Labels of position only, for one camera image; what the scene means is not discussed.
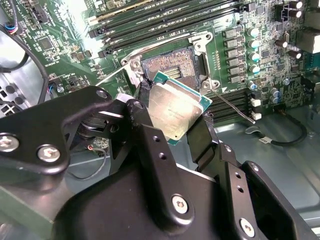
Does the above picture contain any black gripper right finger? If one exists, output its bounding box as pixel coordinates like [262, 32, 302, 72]
[186, 112, 320, 240]

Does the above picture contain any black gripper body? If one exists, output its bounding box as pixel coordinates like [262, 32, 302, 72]
[53, 163, 241, 240]

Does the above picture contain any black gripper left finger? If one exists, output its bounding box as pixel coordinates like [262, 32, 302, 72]
[0, 79, 196, 235]

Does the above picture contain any silver CPU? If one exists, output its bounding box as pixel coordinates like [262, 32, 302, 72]
[146, 70, 213, 146]

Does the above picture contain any metal locking lever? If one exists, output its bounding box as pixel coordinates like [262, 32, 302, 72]
[120, 31, 210, 63]
[211, 87, 257, 125]

